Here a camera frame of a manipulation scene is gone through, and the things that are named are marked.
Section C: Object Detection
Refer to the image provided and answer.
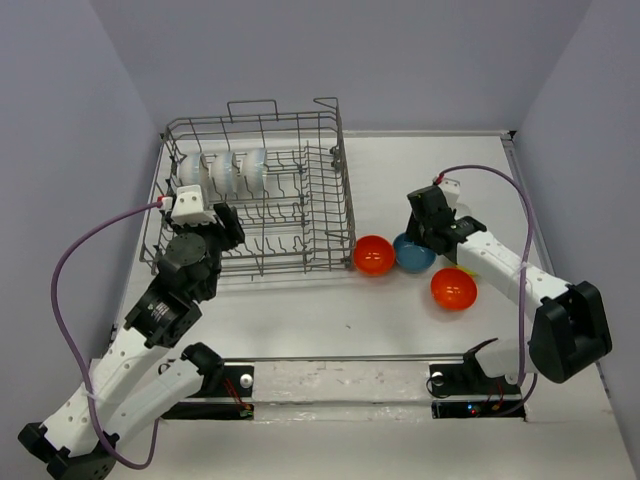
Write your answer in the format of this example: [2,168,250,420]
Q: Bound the blue bowl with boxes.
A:
[392,233,437,274]

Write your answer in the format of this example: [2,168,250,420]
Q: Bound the grey wire dish rack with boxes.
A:
[151,97,356,283]

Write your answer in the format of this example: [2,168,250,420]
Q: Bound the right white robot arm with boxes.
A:
[406,185,613,392]

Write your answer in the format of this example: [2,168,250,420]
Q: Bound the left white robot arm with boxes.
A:
[18,197,245,479]

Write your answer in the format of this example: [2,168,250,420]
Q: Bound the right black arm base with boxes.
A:
[425,363,526,419]

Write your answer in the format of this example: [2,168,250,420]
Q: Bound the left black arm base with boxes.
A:
[162,362,255,421]

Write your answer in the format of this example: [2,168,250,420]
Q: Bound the white square dish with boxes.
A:
[454,203,472,219]

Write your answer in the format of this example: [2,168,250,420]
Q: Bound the lime green bowl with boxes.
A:
[453,265,478,277]

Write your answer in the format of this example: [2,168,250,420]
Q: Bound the orange bowl left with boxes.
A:
[353,235,396,276]

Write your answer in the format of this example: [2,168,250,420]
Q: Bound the orange bowl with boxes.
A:
[430,268,478,311]
[353,235,396,276]

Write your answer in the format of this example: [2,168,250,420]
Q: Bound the orange bowl right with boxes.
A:
[430,268,478,311]

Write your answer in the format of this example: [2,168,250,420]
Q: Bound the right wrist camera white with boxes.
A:
[437,177,461,208]

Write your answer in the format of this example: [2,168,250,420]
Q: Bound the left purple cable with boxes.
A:
[51,202,162,470]

